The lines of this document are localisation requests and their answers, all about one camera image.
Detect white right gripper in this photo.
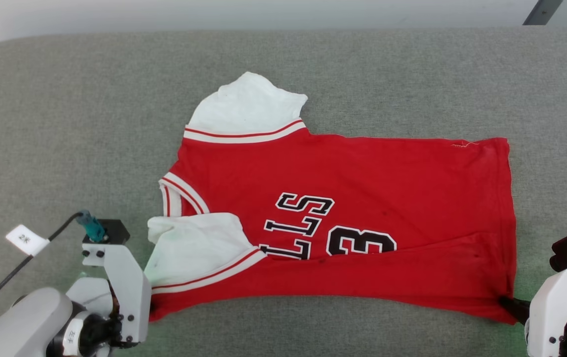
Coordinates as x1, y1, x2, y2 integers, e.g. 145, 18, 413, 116
499, 265, 567, 357

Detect grey metal bar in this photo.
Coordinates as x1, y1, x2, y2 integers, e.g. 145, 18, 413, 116
523, 0, 564, 25

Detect white cable label tag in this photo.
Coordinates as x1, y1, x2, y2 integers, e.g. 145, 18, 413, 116
6, 224, 50, 257

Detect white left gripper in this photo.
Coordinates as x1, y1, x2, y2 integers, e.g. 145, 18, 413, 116
68, 243, 152, 346

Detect red white basketball jersey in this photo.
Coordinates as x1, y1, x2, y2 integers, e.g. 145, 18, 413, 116
144, 72, 518, 325

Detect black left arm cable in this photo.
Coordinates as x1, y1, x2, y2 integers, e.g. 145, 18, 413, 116
0, 212, 85, 325

